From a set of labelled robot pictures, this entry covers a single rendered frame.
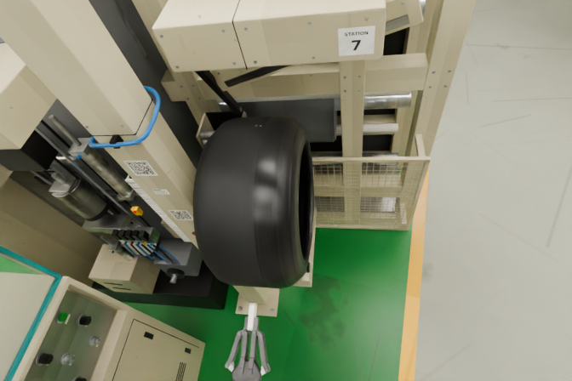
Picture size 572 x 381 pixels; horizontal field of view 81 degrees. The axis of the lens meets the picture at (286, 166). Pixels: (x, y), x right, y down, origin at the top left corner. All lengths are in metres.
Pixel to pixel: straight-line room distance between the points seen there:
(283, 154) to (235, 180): 0.16
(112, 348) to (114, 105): 1.01
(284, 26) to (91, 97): 0.49
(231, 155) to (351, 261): 1.55
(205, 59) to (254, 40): 0.16
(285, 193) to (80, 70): 0.56
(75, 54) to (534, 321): 2.44
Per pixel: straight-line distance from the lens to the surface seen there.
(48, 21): 0.79
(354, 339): 2.25
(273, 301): 2.33
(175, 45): 1.04
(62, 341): 1.45
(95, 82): 0.85
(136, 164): 1.06
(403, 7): 1.06
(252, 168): 0.95
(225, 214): 0.97
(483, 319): 2.40
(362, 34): 0.93
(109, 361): 1.60
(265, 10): 0.95
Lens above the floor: 2.23
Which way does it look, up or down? 53 degrees down
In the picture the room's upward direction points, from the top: 15 degrees counter-clockwise
